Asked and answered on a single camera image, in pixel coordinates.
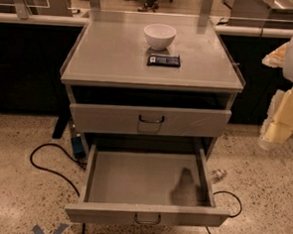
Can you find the grey drawer cabinet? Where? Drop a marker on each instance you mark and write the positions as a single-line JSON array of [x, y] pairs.
[[108, 65]]

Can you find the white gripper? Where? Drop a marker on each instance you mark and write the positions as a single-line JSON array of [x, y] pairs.
[[278, 123]]

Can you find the grey top drawer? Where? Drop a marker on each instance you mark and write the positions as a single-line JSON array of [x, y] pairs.
[[149, 120]]

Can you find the clear plastic bottle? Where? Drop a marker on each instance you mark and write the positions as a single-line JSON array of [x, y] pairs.
[[218, 175]]

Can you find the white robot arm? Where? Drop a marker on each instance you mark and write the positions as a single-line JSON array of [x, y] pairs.
[[282, 57]]

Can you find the grey drawer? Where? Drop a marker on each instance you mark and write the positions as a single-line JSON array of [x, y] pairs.
[[149, 120], [147, 189]]

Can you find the white ceramic bowl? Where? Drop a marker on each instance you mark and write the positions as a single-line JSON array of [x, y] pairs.
[[159, 36]]

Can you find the person's dark shoes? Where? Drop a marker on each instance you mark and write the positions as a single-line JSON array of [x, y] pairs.
[[147, 6]]

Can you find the blue power adapter box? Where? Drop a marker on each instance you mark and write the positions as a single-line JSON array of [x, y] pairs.
[[77, 147]]

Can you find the dark blue snack bar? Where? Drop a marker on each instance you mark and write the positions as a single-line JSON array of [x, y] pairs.
[[160, 60]]

